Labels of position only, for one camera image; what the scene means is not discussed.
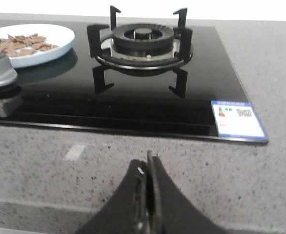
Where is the right silver stove knob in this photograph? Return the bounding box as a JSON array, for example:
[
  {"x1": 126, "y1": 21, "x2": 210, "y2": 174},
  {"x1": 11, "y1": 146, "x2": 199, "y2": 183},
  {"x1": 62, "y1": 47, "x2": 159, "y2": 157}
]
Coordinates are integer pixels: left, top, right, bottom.
[{"x1": 0, "y1": 54, "x2": 18, "y2": 87}]

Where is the black glass cooktop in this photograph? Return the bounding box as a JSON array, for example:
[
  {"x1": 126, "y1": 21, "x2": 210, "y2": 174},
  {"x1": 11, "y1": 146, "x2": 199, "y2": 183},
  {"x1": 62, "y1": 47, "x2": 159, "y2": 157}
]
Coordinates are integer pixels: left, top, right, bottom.
[{"x1": 0, "y1": 22, "x2": 268, "y2": 145}]

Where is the blue energy label sticker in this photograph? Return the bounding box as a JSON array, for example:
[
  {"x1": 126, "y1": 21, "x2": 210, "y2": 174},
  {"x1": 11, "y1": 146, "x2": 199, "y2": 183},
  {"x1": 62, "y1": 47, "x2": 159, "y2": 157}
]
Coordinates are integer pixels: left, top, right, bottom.
[{"x1": 211, "y1": 100, "x2": 268, "y2": 142}]

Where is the light blue plate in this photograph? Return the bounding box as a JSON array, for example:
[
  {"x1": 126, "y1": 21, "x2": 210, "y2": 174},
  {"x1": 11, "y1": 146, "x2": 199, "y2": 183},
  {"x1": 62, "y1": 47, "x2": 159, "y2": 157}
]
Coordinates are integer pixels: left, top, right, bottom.
[{"x1": 0, "y1": 24, "x2": 75, "y2": 68}]

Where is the right black pan support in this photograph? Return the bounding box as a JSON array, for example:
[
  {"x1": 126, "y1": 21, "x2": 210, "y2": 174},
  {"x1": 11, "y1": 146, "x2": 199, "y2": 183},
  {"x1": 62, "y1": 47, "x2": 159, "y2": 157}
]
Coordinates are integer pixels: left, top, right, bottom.
[{"x1": 87, "y1": 6, "x2": 193, "y2": 98}]

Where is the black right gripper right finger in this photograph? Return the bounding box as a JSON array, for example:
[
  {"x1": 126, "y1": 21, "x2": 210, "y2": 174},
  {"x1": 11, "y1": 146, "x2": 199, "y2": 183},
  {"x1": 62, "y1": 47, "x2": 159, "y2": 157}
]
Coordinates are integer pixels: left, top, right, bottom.
[{"x1": 147, "y1": 150, "x2": 227, "y2": 234}]

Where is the pile of brown meat pieces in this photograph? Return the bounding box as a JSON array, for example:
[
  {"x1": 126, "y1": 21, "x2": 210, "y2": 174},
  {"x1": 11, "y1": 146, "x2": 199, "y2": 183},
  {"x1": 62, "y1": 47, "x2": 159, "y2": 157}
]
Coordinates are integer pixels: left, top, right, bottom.
[{"x1": 0, "y1": 33, "x2": 58, "y2": 58}]

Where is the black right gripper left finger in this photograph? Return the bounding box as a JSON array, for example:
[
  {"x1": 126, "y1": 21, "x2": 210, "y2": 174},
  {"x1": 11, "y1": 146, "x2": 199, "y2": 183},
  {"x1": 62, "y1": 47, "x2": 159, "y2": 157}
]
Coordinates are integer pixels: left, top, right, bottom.
[{"x1": 76, "y1": 159, "x2": 147, "y2": 234}]

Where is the right gas burner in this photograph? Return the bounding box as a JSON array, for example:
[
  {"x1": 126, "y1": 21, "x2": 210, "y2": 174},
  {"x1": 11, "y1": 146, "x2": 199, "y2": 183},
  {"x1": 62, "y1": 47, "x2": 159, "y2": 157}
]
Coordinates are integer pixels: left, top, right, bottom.
[{"x1": 112, "y1": 23, "x2": 174, "y2": 57}]

